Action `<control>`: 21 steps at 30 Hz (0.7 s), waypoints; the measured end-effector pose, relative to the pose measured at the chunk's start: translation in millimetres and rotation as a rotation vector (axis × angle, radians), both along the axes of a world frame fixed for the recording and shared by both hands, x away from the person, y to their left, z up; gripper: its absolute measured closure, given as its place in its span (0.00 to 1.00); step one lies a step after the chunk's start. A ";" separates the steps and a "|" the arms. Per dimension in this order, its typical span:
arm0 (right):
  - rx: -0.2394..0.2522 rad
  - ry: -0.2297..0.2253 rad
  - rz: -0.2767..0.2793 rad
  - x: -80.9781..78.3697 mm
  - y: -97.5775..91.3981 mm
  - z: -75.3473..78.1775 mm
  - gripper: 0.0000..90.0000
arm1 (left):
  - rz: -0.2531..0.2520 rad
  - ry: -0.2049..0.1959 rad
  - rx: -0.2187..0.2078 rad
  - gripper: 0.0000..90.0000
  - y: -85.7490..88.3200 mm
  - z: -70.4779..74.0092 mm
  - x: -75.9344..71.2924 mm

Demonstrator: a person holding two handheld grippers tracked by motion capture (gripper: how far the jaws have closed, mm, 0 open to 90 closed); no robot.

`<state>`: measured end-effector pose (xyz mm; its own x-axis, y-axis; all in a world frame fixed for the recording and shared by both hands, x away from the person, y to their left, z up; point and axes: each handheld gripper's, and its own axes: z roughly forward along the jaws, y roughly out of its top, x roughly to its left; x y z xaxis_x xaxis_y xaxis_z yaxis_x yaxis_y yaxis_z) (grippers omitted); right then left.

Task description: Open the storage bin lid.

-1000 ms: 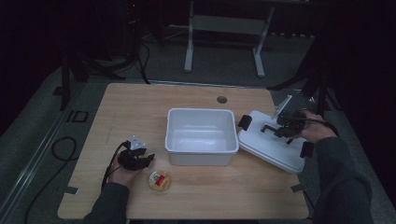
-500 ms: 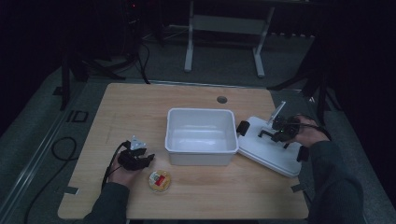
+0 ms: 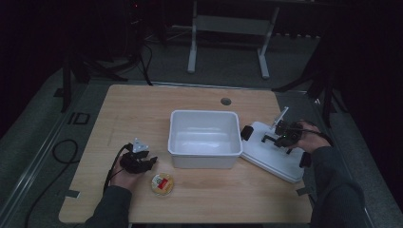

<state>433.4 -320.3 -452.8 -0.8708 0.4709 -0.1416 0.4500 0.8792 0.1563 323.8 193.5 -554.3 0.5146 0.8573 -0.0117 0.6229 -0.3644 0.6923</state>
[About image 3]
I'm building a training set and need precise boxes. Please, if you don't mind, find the white lid with black clips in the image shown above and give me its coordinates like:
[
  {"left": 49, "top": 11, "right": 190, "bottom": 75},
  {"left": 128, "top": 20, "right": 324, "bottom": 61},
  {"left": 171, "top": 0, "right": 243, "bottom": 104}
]
[{"left": 240, "top": 121, "right": 313, "bottom": 184}]

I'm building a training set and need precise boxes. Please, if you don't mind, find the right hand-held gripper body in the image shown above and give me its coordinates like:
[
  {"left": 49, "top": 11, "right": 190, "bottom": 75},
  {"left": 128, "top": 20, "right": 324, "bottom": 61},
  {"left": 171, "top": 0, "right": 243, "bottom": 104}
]
[{"left": 270, "top": 106, "right": 304, "bottom": 149}]

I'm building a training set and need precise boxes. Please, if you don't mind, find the black tripod stand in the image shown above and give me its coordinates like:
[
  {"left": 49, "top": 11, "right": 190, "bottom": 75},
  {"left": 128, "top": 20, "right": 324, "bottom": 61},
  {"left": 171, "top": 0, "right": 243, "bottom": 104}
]
[
  {"left": 61, "top": 53, "right": 129, "bottom": 113},
  {"left": 271, "top": 37, "right": 349, "bottom": 128}
]

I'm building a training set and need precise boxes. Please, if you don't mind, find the white plastic bin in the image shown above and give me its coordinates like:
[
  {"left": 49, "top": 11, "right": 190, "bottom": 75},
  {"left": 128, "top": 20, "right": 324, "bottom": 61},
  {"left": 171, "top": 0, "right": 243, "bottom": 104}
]
[{"left": 167, "top": 109, "right": 244, "bottom": 170}]

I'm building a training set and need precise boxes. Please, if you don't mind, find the person's right hand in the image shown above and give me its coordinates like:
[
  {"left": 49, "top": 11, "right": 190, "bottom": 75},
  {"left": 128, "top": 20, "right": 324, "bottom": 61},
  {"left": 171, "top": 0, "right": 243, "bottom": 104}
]
[{"left": 288, "top": 120, "right": 332, "bottom": 155}]

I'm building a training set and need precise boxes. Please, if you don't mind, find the white metal stand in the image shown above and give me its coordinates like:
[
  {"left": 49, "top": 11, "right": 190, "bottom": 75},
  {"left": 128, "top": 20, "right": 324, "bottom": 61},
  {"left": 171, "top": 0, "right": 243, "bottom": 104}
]
[{"left": 187, "top": 0, "right": 280, "bottom": 81}]

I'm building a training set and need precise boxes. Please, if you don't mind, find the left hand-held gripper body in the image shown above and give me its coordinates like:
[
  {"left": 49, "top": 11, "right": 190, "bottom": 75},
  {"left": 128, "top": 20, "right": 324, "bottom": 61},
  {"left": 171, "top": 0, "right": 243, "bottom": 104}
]
[{"left": 119, "top": 137, "right": 150, "bottom": 175}]

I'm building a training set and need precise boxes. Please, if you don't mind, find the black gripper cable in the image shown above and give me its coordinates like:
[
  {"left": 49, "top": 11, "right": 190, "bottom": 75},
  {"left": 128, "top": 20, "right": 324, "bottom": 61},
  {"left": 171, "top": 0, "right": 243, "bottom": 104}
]
[
  {"left": 302, "top": 121, "right": 335, "bottom": 147},
  {"left": 103, "top": 142, "right": 133, "bottom": 193}
]

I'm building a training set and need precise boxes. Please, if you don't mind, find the black floor cable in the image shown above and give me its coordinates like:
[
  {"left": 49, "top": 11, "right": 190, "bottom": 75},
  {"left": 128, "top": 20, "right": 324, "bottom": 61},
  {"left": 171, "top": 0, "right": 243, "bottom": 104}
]
[{"left": 24, "top": 139, "right": 80, "bottom": 228}]

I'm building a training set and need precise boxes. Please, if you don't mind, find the person's left hand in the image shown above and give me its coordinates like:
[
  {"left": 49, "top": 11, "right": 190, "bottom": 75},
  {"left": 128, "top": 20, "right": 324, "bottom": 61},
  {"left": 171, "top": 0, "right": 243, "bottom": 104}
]
[{"left": 108, "top": 155, "right": 150, "bottom": 193}]

